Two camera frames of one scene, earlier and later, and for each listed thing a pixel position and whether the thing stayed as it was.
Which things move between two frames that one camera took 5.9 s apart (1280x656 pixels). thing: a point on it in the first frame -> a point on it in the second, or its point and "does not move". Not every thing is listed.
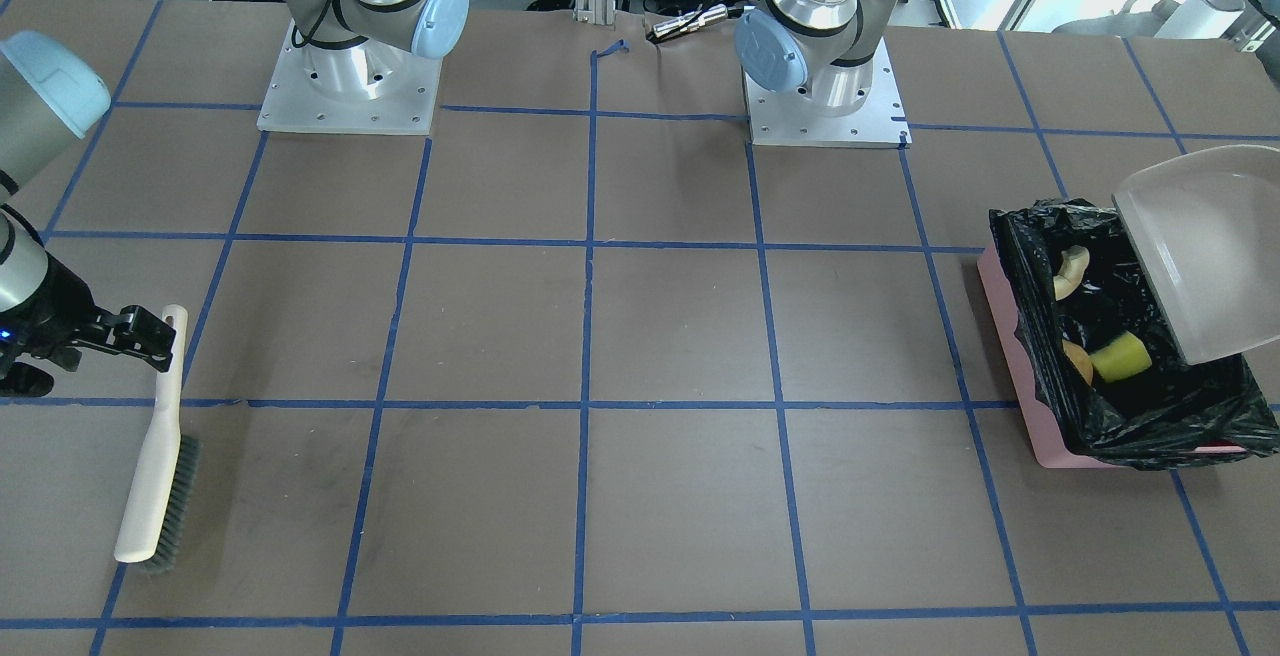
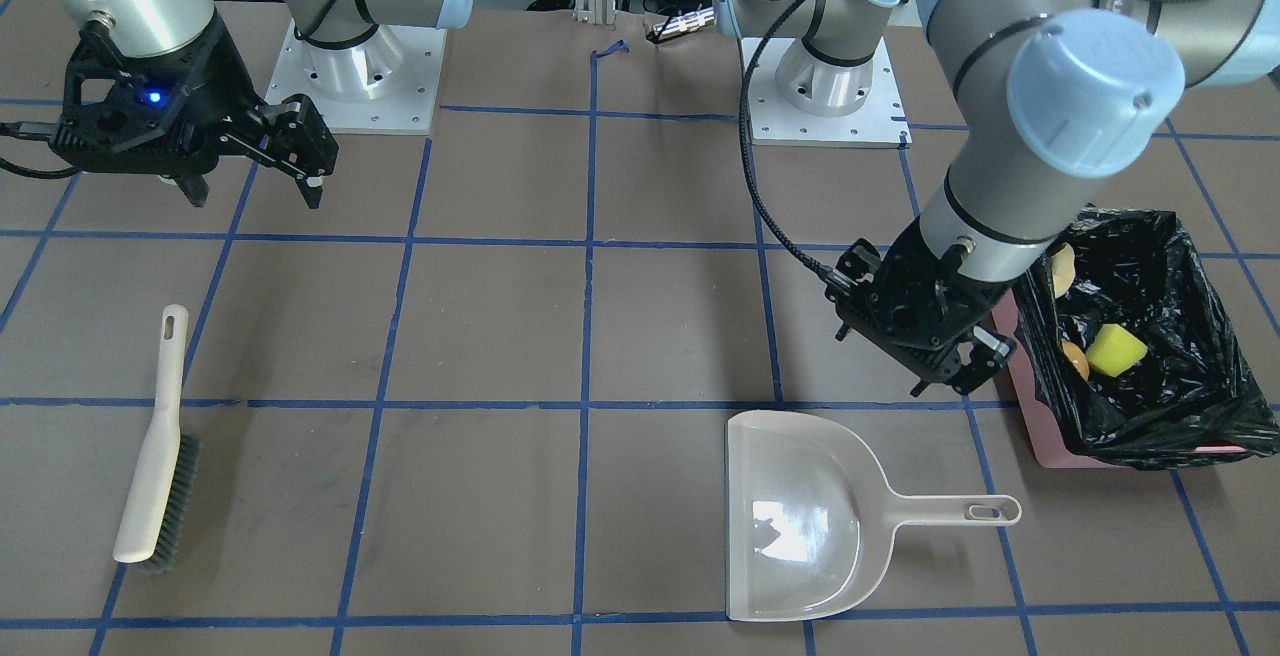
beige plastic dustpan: (1205, 228) -> (812, 515)
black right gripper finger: (26, 381) -> (195, 188)
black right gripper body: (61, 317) -> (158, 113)
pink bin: (1050, 446) does not move
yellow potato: (1080, 360) does not move
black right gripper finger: (132, 331) -> (289, 135)
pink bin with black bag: (1101, 352) does not move
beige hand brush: (166, 482) does not move
